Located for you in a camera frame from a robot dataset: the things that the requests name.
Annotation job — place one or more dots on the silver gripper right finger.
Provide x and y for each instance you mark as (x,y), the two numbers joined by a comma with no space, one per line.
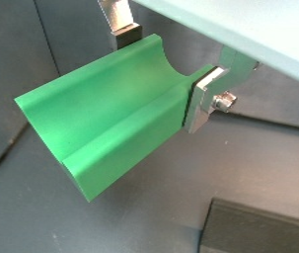
(209,91)

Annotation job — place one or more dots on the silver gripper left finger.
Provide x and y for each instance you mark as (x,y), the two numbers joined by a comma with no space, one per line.
(125,31)

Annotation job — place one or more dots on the green arch object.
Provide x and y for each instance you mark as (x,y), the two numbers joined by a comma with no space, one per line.
(104,115)

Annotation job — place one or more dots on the black L-shaped fixture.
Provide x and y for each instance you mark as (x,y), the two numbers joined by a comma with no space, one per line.
(241,229)

